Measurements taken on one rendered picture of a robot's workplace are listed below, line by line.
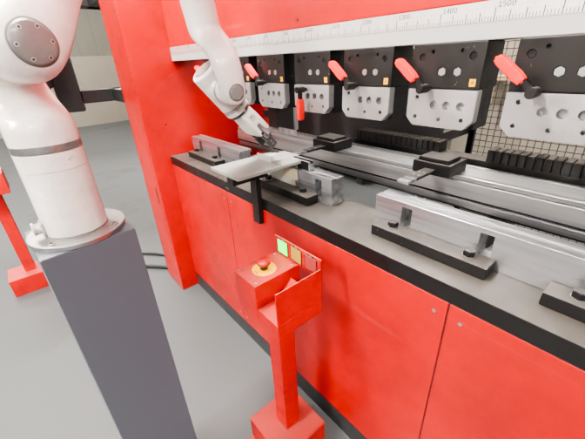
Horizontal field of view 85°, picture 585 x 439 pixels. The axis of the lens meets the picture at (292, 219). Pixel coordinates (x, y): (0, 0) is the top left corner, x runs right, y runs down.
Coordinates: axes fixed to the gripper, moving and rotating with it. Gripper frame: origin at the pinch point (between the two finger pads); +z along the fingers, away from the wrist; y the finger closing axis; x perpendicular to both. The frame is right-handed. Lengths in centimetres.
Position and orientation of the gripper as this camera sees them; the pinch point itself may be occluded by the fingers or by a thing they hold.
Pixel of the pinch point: (265, 141)
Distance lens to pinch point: 118.0
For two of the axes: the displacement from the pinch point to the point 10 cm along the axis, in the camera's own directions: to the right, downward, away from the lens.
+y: -6.5, -3.1, 6.9
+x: -5.6, 8.2, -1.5
